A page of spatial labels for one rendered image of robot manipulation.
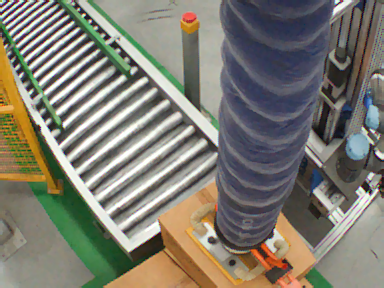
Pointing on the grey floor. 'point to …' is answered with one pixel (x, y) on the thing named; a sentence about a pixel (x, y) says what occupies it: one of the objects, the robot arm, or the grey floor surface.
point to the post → (191, 62)
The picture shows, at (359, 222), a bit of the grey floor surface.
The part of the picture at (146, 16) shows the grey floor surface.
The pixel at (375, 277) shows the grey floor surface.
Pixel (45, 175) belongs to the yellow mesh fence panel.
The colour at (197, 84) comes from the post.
